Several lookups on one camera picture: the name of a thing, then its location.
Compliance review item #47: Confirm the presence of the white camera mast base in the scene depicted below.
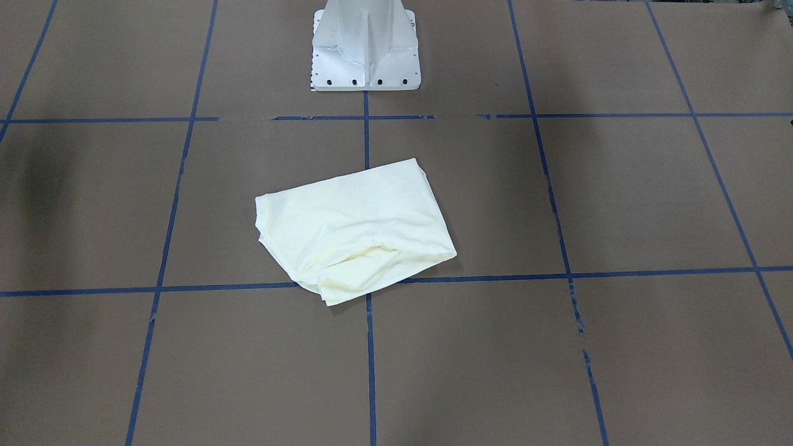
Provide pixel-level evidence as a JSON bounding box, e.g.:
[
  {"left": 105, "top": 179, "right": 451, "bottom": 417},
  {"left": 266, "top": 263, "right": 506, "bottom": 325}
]
[{"left": 310, "top": 1, "right": 422, "bottom": 92}]

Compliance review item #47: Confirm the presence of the cream long-sleeve cat shirt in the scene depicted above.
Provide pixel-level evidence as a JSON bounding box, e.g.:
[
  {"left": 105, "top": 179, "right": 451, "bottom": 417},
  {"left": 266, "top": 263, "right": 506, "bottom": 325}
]
[{"left": 255, "top": 159, "right": 458, "bottom": 307}]

